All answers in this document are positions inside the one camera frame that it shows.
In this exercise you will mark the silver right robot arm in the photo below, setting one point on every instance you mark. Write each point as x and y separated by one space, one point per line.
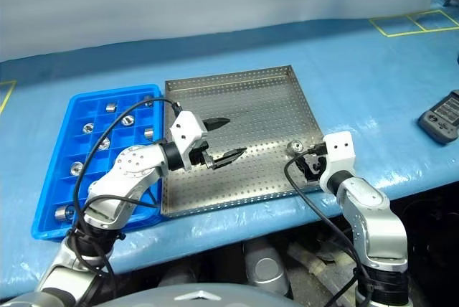
376 221

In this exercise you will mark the blue compartment tray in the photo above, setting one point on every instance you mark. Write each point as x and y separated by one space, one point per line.
54 192

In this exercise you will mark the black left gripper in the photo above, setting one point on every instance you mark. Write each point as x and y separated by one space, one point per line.
199 154

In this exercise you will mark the gray handheld controller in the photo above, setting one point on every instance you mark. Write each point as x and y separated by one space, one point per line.
441 120

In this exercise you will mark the pale plastic tubes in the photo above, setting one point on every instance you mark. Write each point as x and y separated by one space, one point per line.
315 262

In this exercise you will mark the gray rounded housing with logo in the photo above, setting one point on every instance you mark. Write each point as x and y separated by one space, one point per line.
201 298

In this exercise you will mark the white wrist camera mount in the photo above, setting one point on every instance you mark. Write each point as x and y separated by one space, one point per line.
340 152
186 127

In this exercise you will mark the perforated metal tray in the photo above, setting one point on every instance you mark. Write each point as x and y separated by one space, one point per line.
258 113

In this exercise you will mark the blue plastic table cover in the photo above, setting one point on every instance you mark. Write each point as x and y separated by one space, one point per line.
358 88

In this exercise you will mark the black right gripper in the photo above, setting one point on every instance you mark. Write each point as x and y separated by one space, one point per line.
318 167

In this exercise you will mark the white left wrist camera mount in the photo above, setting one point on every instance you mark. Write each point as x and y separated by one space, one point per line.
186 127

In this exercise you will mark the gray rounded cylinder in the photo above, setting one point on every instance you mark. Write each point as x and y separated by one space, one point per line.
265 267

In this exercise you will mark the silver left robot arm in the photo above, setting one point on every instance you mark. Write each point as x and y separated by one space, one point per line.
132 167

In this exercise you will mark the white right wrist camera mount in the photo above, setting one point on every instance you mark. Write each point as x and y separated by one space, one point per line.
340 152

